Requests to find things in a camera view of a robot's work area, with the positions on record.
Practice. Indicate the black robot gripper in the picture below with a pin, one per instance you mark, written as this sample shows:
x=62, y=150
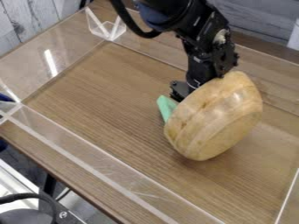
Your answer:
x=200, y=74

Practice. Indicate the green rectangular block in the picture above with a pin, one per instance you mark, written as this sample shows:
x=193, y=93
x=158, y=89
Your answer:
x=166, y=105

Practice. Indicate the brown wooden bowl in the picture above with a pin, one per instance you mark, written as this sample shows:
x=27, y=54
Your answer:
x=214, y=117

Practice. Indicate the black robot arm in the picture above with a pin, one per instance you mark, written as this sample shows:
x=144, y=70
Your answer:
x=204, y=29

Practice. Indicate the clear acrylic tray walls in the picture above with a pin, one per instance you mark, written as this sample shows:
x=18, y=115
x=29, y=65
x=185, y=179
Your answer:
x=86, y=122

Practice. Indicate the black table leg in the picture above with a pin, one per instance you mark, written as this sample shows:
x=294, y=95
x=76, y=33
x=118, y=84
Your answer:
x=50, y=185

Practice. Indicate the clear acrylic corner bracket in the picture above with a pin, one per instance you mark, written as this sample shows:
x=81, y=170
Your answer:
x=108, y=30

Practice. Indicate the black metal bracket with screw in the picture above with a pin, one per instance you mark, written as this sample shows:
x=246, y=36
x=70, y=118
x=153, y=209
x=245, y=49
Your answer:
x=51, y=207

